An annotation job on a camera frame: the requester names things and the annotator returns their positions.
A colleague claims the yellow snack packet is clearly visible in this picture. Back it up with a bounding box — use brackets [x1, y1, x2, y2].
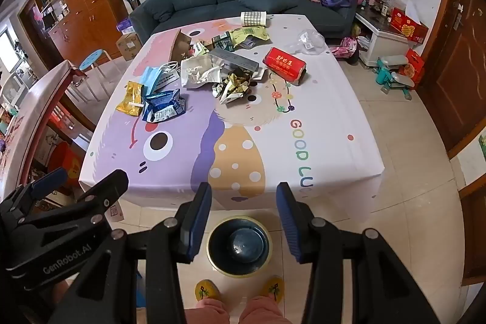
[116, 81, 147, 117]

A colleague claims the gold wrapper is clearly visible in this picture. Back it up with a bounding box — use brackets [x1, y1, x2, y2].
[213, 69, 259, 106]

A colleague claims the small red gift box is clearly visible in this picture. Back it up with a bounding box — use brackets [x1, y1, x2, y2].
[400, 49, 425, 87]

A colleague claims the cartoon tablecloth table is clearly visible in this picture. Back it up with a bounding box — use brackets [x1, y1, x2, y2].
[78, 15, 386, 213]

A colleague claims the dark blue cushion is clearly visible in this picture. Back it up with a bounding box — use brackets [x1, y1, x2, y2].
[236, 0, 295, 13]
[142, 0, 175, 23]

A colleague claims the yellow-green snack packet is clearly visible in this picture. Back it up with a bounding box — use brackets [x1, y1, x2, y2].
[228, 26, 271, 49]

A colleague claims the dark bin with yellow rim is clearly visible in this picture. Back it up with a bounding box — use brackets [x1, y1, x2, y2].
[207, 217, 273, 277]

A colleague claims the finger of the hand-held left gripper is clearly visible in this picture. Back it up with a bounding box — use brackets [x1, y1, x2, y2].
[0, 168, 70, 222]
[42, 169, 130, 234]

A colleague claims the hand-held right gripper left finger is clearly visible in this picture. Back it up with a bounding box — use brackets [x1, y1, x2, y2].
[47, 182, 212, 324]

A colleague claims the teal stepper machine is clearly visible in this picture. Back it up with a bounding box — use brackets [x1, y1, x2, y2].
[376, 54, 416, 101]

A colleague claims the green white snack packet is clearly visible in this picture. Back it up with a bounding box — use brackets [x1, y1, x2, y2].
[190, 41, 210, 57]

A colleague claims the large red gift box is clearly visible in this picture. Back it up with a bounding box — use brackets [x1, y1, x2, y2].
[390, 7, 429, 44]

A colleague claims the pink backpack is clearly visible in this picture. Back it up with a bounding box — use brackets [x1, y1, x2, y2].
[330, 36, 359, 63]

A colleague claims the yellow embroidered slipper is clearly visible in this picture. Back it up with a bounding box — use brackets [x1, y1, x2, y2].
[262, 275, 285, 297]
[195, 279, 221, 301]

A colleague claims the blue snack packet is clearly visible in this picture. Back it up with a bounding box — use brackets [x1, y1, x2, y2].
[142, 89, 187, 123]

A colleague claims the dark green beige packet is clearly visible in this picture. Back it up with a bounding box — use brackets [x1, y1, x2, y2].
[211, 32, 234, 51]

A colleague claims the blue round stool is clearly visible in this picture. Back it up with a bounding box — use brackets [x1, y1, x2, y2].
[74, 49, 112, 101]

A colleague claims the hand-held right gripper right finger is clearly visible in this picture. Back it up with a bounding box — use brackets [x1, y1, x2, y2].
[276, 182, 443, 324]

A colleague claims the blue face mask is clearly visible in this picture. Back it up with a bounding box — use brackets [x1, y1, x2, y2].
[140, 67, 164, 97]

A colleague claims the red tissue pack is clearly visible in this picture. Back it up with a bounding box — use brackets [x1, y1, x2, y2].
[263, 47, 306, 85]

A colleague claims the clear plastic bag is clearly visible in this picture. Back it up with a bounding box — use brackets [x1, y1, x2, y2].
[285, 29, 327, 55]

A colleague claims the white cable packet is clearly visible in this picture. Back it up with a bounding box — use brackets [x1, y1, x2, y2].
[154, 61, 181, 91]

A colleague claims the wooden door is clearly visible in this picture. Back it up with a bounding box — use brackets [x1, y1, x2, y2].
[418, 0, 486, 158]

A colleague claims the white paper bag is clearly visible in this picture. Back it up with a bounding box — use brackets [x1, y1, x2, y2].
[180, 56, 223, 89]

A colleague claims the cardboard box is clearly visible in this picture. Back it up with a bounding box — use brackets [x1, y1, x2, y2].
[116, 32, 143, 61]

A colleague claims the brown wooden panel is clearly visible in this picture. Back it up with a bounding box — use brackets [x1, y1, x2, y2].
[457, 187, 486, 287]

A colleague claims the long grey box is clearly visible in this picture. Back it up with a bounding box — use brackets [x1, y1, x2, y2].
[208, 48, 264, 80]

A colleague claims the checkered paper cup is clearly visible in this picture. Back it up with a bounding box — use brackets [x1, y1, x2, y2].
[240, 10, 267, 26]

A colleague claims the person's pink trouser leg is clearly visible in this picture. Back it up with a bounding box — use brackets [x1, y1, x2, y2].
[184, 295, 230, 324]
[239, 294, 291, 324]

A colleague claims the white low cabinet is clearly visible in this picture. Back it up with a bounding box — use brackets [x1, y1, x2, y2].
[355, 7, 409, 67]

